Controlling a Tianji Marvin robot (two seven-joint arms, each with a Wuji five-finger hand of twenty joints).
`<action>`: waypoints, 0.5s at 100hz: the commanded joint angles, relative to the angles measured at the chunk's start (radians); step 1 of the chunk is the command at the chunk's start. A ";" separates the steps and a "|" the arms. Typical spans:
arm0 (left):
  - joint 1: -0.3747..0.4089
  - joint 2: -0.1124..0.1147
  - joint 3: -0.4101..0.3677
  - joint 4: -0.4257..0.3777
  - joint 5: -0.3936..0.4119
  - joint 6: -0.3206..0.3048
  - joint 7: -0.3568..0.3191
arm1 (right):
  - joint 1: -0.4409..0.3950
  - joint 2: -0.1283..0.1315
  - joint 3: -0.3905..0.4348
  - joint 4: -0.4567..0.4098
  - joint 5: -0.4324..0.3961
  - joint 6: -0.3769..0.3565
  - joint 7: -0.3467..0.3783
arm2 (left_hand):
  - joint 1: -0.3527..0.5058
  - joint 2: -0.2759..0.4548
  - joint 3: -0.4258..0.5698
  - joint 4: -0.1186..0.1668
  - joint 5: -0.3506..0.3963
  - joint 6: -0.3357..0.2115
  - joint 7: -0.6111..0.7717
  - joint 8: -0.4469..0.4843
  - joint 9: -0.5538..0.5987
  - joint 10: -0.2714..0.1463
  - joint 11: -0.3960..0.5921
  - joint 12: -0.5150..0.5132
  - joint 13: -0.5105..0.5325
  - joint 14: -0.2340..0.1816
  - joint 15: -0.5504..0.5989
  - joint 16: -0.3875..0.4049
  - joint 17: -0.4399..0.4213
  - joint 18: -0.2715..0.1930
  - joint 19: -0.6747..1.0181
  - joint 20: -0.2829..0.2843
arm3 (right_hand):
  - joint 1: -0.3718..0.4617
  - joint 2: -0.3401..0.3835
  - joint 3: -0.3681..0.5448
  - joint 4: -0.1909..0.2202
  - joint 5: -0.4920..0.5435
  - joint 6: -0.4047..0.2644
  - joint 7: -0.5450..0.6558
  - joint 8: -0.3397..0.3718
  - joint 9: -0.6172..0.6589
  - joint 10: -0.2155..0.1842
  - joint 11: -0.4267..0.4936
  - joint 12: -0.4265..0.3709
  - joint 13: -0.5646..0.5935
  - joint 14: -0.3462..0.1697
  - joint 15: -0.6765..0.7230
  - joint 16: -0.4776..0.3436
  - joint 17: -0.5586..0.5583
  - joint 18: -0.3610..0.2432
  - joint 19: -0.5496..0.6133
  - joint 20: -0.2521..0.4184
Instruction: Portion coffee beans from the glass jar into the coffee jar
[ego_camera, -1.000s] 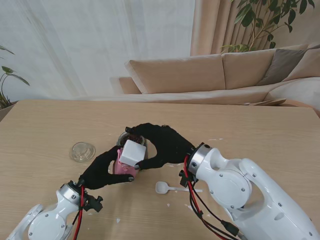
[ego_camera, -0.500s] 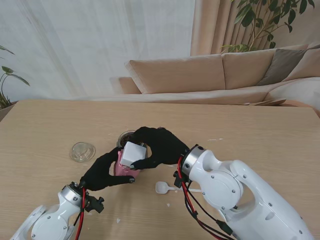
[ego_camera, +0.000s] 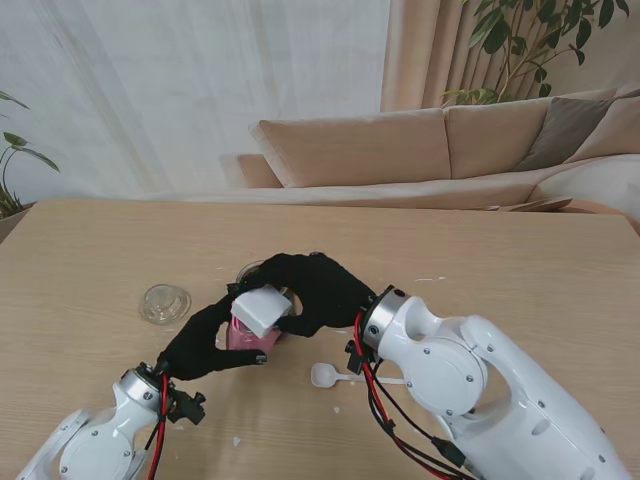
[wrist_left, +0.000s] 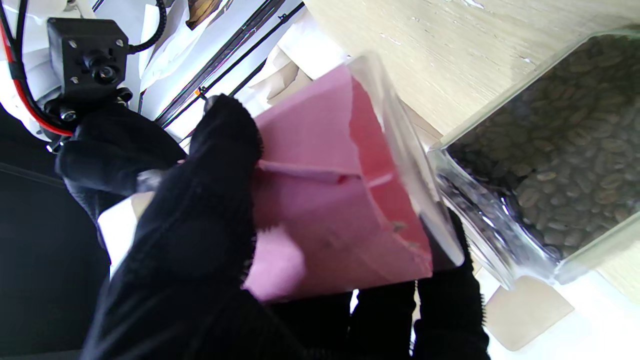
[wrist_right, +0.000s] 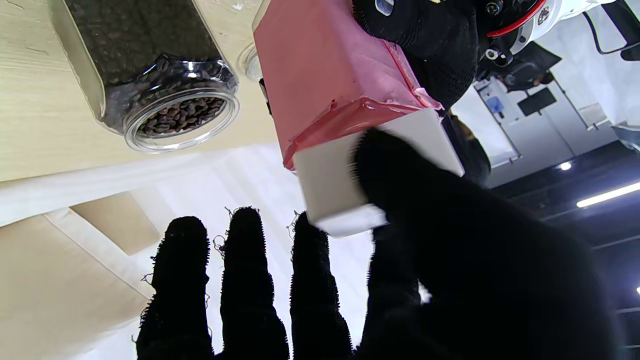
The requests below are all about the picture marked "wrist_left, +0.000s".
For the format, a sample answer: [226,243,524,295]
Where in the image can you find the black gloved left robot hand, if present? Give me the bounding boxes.
[80,94,491,360]

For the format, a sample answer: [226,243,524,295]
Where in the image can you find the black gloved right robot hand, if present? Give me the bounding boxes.
[55,102,188,226]

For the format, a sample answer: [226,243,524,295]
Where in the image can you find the pink square coffee jar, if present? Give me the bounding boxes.
[242,52,466,303]

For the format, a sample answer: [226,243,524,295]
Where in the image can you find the glass jar of coffee beans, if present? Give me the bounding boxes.
[427,27,640,291]

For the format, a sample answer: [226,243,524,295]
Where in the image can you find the black metal stand rods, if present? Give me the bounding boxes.
[155,0,306,131]

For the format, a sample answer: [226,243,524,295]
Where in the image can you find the brown cardboard sheet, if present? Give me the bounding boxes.
[484,275,576,352]

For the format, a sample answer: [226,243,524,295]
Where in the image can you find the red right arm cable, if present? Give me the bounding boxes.
[0,20,76,137]

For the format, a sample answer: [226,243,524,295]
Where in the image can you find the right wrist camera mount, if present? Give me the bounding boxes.
[47,17,133,121]

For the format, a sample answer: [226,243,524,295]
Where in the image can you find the black corrugated cable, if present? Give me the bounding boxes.
[129,0,168,54]

